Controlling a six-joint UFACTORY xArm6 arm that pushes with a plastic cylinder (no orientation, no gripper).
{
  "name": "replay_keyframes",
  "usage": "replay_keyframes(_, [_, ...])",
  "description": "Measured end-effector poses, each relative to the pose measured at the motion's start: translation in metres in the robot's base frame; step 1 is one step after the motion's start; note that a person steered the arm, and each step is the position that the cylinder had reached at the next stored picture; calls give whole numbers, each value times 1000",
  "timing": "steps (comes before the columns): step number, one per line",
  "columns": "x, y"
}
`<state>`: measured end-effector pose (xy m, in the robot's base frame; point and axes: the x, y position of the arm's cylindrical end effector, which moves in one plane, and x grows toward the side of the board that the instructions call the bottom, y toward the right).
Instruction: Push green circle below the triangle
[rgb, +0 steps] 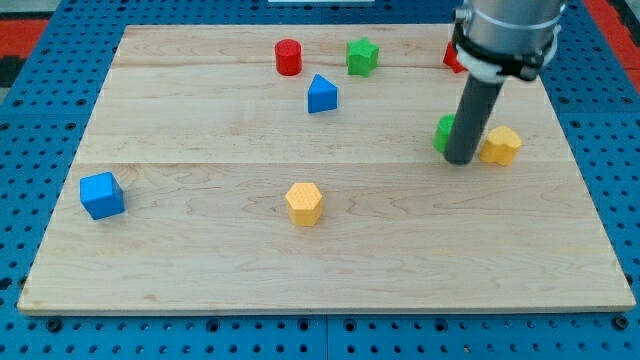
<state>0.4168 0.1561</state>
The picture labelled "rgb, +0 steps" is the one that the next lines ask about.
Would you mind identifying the green cylinder block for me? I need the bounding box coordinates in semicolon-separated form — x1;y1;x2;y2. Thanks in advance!
432;114;455;153

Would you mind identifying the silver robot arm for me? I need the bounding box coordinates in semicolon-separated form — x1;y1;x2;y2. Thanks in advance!
452;0;567;84

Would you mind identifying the red block behind arm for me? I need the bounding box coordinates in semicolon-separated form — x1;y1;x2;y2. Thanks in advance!
443;41;466;73

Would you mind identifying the blue triangle block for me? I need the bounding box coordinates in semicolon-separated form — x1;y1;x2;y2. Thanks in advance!
307;74;338;113

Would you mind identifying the yellow hexagon block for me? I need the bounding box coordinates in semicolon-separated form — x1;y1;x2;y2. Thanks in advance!
285;183;324;226

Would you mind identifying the wooden board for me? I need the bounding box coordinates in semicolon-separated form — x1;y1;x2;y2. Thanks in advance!
18;25;635;316

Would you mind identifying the green star block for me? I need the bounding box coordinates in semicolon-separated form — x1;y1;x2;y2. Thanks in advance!
346;37;379;77

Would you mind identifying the red cylinder block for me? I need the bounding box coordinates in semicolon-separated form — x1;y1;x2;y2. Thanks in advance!
274;38;302;76

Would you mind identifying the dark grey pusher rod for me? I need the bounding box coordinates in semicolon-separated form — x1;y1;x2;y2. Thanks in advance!
444;75;503;165

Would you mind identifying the yellow heart block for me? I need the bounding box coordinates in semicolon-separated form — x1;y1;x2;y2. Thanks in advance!
479;126;522;166

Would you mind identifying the blue cube block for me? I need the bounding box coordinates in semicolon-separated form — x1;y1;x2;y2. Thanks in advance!
79;172;125;220

